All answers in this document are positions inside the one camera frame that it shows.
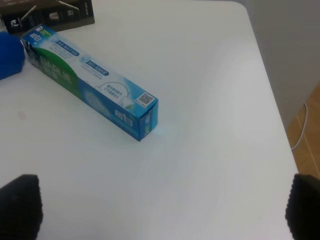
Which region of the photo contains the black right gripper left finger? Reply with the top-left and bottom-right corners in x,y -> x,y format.
0,174 -> 43,240

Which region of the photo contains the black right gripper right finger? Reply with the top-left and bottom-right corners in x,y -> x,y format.
285,173 -> 320,240

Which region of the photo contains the blue green toothpaste box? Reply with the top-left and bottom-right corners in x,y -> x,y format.
20,24 -> 159,141

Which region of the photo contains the blue cloth bundle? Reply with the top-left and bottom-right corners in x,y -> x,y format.
0,31 -> 26,80

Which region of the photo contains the dark brown carton box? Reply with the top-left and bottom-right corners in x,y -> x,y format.
0,0 -> 95,36

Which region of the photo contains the white floor cable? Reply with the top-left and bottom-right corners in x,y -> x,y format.
290,101 -> 309,151

